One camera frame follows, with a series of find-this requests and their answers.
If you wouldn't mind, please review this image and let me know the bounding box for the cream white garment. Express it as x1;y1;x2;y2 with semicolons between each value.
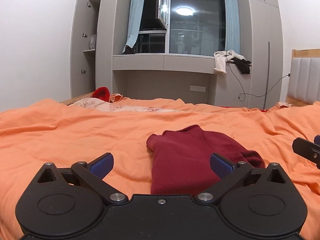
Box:
214;50;246;75

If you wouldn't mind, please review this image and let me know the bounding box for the bright red cloth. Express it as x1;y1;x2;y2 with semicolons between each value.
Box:
91;87;110;102

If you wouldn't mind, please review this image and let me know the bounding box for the white wall socket plate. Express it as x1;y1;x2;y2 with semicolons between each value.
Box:
190;85;206;93

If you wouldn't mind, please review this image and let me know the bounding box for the black cable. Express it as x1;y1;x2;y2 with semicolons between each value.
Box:
226;57;291;103

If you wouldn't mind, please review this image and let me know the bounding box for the orange bed sheet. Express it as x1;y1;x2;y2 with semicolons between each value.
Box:
1;98;319;239

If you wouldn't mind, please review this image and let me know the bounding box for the open window sash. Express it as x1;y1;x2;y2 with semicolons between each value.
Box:
156;0;169;30

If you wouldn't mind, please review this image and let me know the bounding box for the right light blue curtain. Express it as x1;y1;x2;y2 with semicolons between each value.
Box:
225;0;240;54

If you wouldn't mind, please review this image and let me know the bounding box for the left light blue curtain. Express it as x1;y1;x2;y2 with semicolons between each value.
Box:
122;0;144;54

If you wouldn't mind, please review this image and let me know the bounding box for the floral pink pillow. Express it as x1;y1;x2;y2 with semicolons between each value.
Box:
70;94;185;113

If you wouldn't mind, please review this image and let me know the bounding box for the light blue curtain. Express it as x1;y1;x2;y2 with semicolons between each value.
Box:
225;0;240;54
122;0;144;54

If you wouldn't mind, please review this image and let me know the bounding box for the open grey cabinet door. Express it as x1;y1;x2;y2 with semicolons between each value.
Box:
70;0;101;98

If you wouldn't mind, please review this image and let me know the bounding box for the grey wall cabinet unit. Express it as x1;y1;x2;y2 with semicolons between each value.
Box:
69;0;284;110

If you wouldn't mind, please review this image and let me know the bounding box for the dark red knit garment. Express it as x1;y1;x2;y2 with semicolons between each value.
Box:
146;125;265;196

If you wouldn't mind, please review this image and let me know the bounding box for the black garment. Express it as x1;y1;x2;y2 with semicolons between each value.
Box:
233;57;251;75

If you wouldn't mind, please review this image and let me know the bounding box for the grey padded headboard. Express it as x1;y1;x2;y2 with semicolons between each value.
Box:
286;49;319;106

